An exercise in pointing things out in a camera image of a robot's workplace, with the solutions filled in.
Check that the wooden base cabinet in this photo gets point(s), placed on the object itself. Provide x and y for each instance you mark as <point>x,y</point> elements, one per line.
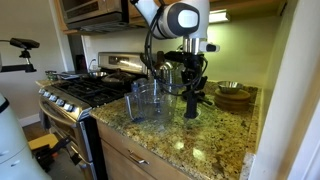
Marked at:
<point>120,156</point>

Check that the steel bowl on boards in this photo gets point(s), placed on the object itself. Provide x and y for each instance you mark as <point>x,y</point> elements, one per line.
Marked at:
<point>229,87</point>

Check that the stainless steel microwave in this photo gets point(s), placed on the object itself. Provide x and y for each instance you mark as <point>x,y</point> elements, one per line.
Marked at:
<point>93,11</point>

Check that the stainless steel gas range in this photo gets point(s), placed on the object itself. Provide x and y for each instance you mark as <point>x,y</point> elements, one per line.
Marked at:
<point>83,96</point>

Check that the dark lidded pan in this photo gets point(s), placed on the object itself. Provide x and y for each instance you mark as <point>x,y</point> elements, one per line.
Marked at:
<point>116,78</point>

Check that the small black skillet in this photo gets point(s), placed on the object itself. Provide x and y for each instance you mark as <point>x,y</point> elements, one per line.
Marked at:
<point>204,98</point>

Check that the wooden spoon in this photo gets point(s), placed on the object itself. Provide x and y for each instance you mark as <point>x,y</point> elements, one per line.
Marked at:
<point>160,59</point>

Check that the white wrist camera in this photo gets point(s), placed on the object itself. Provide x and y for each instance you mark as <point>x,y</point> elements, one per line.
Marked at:
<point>210,47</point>

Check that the small clutter beside stove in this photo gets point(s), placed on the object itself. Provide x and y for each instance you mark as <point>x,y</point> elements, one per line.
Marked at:
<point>60,75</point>

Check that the black clamp tool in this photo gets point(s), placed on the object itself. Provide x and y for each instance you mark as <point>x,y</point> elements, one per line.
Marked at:
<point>50,153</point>

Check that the clear glass measuring jug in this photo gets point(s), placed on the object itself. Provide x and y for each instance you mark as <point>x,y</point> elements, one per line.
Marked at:
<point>150,103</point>

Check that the under-cabinet light bar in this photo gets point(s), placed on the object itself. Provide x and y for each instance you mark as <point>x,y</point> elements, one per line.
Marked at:
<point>218,16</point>

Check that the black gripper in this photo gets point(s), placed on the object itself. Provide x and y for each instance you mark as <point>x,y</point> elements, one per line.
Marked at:
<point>193,65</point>

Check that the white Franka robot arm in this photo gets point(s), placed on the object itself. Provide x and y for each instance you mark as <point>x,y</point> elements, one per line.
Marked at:
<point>186,18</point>

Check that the round wooden board stack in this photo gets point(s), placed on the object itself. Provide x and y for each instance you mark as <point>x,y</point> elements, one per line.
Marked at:
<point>232,100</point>

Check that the stainless steel utensil holder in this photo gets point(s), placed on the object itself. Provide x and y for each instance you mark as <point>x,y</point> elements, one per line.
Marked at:
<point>166,75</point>

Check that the shallow steel pan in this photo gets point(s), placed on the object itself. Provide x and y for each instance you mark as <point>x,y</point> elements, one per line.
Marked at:
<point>95,74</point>

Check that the black camera on stand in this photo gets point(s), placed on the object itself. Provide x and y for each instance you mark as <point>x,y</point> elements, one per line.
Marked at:
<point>24,43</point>

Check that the yellow box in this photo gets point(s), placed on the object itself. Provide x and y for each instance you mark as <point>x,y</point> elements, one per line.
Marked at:
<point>42,140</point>

